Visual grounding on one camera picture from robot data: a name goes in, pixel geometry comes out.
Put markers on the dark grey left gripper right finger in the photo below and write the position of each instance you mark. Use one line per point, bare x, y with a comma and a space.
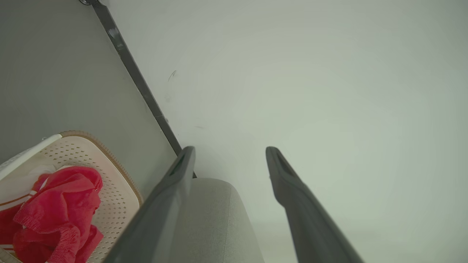
310, 226

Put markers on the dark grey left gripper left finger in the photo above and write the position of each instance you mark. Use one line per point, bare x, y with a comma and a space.
161, 219

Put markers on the red shorts with white stripe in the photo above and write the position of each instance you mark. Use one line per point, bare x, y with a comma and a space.
62, 212

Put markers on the red jersey with white stripes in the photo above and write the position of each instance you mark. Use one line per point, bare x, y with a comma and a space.
14, 199

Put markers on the grey fabric sofa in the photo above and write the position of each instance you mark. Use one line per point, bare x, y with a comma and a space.
219, 226

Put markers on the cream perforated laundry basket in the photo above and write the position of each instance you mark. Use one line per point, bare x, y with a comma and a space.
113, 204

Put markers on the small caster wheel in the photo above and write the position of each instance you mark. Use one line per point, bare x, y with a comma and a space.
86, 2

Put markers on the black wall baseboard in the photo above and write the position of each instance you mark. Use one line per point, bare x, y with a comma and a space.
135, 73

